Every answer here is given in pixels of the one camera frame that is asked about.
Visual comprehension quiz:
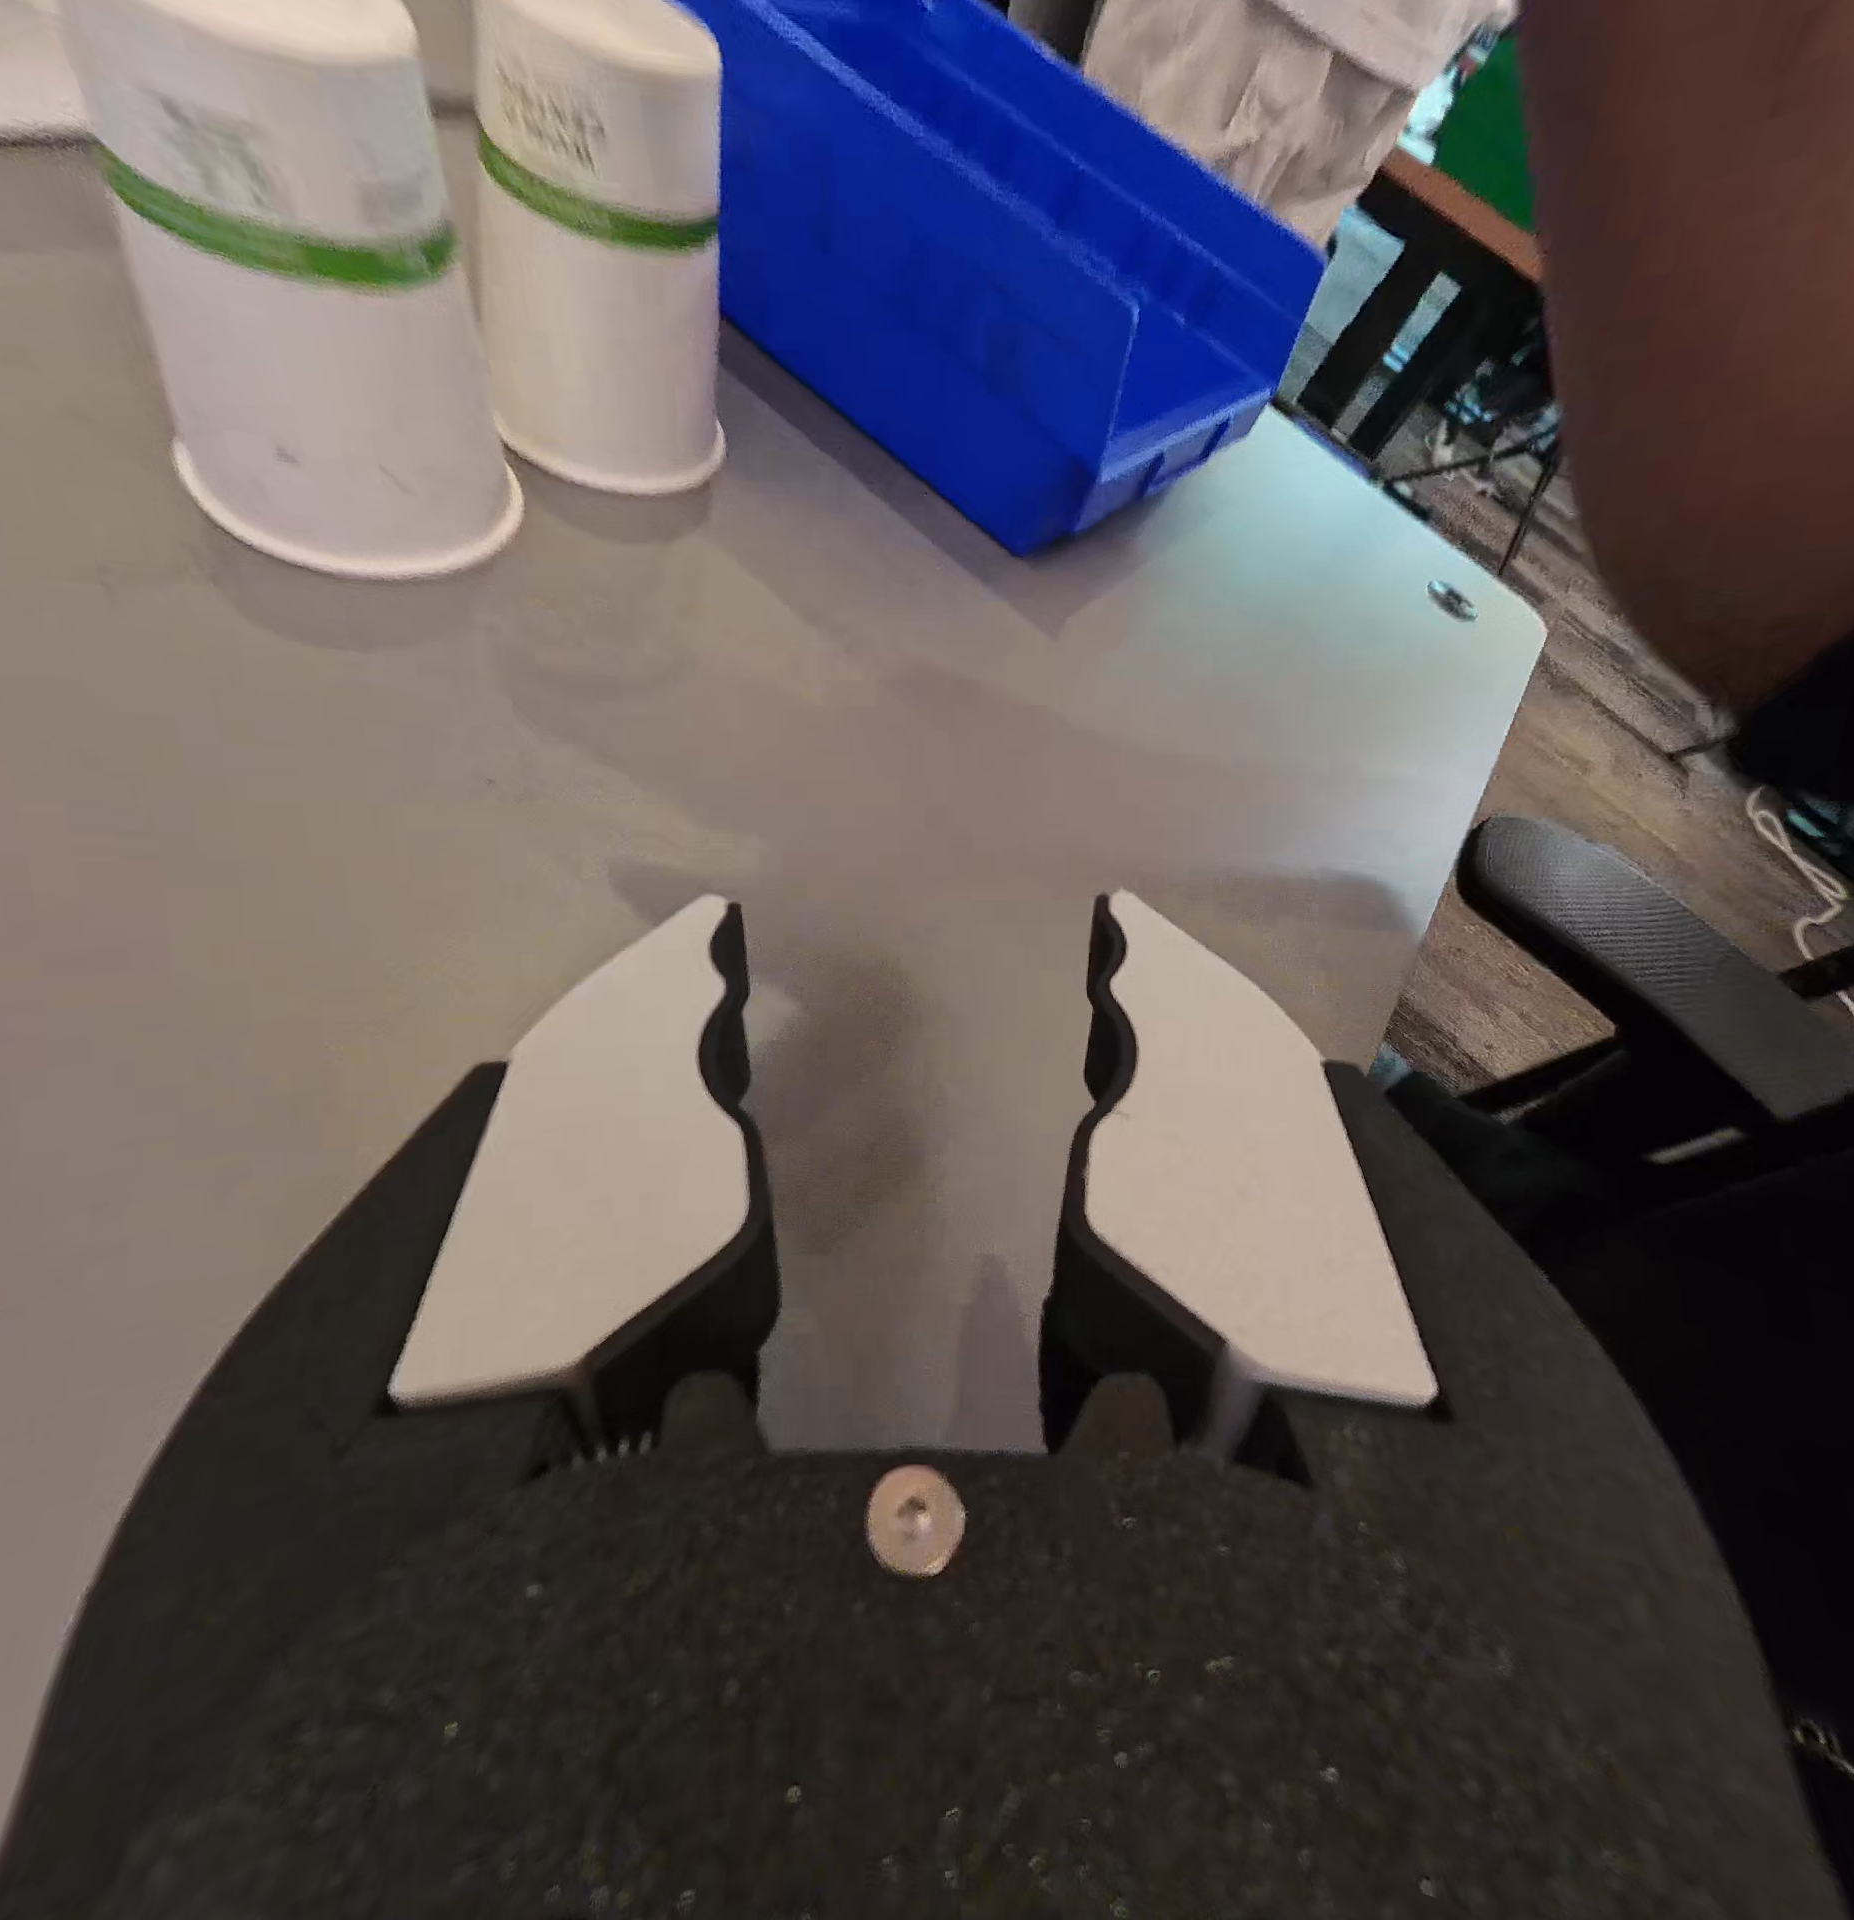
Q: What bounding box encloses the white cable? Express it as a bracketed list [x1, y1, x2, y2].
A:
[1744, 780, 1854, 1067]

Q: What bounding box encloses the green plastic bin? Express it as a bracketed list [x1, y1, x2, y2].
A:
[1435, 31, 1536, 233]

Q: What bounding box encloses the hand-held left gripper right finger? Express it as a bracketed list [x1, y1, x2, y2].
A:
[1038, 889, 1441, 1465]

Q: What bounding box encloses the person's right forearm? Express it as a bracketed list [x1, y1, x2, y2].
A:
[1520, 0, 1854, 710]

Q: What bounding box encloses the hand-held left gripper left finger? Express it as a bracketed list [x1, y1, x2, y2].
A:
[389, 897, 784, 1465]

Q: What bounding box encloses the blue plastic bin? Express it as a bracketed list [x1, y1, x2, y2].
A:
[673, 0, 1330, 559]

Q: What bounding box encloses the wooden table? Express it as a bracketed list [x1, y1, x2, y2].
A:
[1293, 151, 1551, 467]

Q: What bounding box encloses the white paper cup green band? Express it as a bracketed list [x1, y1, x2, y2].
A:
[60, 0, 528, 577]
[474, 0, 728, 497]

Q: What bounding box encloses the black office chair armrest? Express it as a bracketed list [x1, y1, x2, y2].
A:
[1385, 817, 1854, 1202]

